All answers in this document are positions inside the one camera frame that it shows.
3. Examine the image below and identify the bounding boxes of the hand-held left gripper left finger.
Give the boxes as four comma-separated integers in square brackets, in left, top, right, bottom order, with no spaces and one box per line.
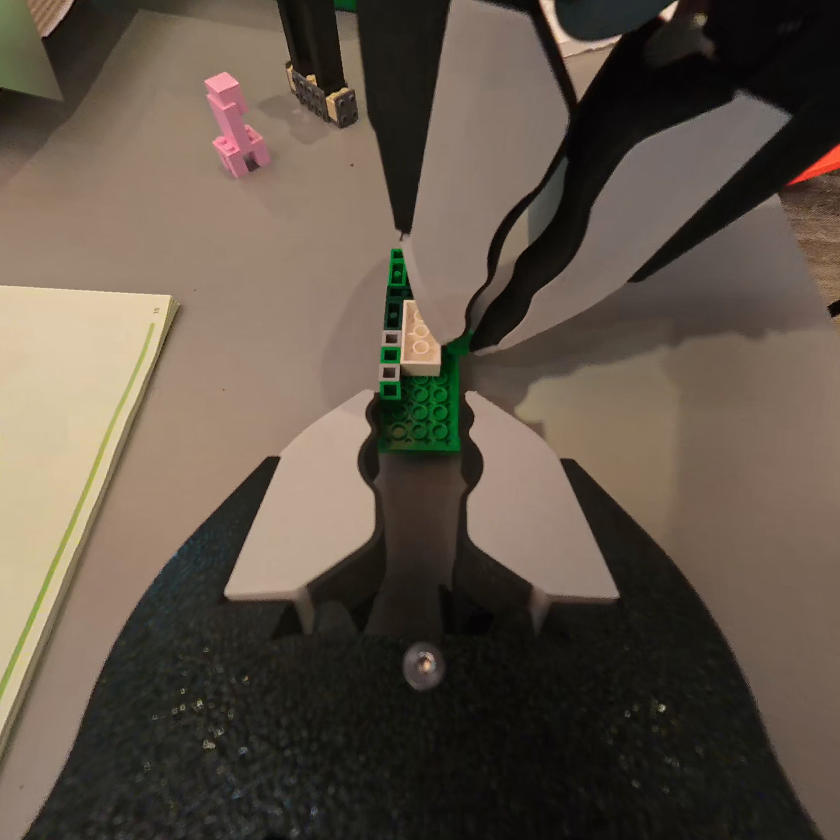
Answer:
[224,388,385,635]

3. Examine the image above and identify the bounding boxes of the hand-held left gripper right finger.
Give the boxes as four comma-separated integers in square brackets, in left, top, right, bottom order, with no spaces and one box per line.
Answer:
[459,390,622,635]

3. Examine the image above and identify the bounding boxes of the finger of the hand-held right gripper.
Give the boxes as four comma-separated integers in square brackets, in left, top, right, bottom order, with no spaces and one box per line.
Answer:
[357,0,580,347]
[470,69,794,355]

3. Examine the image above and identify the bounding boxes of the green brick baseplate build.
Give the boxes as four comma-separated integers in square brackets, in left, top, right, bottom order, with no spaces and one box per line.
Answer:
[378,248,475,455]

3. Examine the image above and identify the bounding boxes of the white brick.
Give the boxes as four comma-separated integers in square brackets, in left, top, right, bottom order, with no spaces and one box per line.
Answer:
[399,301,444,376]

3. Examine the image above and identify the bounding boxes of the grey desk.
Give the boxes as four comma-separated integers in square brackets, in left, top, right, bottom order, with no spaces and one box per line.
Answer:
[0,0,834,840]

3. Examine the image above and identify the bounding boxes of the orange brick separator tool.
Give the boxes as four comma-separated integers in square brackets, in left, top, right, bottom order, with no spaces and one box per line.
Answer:
[785,143,840,188]

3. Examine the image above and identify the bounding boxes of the black brick tower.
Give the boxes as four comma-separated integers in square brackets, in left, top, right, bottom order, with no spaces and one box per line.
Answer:
[276,0,360,129]

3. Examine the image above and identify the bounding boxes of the pink brick figure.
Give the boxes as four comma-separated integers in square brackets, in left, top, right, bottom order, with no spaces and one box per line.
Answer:
[204,72,271,179]

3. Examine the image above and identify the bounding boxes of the pale green instruction booklet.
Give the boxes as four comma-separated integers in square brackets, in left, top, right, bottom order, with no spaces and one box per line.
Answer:
[0,285,181,756]

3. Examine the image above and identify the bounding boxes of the cardboard toy box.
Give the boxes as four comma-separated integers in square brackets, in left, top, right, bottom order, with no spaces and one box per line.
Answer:
[0,0,64,102]

